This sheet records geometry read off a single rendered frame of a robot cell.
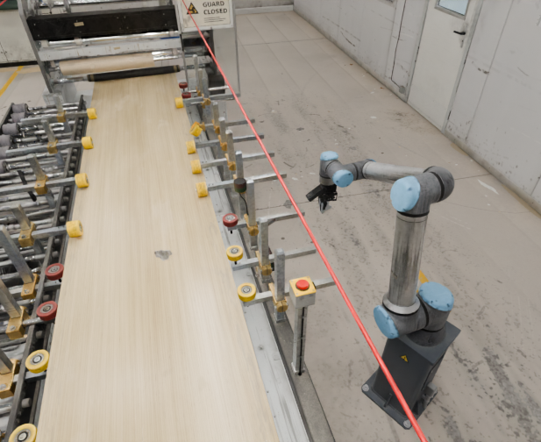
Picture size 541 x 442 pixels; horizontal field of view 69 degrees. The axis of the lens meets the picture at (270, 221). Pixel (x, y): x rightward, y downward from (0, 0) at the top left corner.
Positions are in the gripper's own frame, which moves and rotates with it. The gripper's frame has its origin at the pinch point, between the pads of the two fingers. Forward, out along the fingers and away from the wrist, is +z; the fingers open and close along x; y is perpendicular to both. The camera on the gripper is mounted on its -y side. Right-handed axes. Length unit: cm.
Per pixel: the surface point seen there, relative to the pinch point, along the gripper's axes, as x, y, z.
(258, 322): -46, -51, 21
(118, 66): 228, -102, -22
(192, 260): -24, -75, -7
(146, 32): 232, -72, -47
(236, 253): -25, -55, -8
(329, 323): -17, 4, 83
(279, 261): -55, -43, -27
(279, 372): -74, -49, 21
